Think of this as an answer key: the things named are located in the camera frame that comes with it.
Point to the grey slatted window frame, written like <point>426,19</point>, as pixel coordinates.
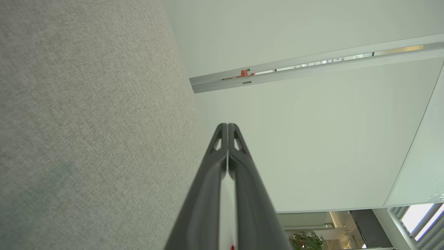
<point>402,225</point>

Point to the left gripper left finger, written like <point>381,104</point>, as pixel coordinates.
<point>201,208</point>

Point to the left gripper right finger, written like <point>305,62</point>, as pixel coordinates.
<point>255,215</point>

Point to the red sticker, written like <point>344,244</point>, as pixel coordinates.
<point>245,73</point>

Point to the dark cabinet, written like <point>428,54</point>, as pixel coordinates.
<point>371,229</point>

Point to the grey double partition post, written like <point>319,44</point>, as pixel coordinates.
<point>312,69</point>

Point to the green potted plant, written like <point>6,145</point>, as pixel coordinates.
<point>307,241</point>

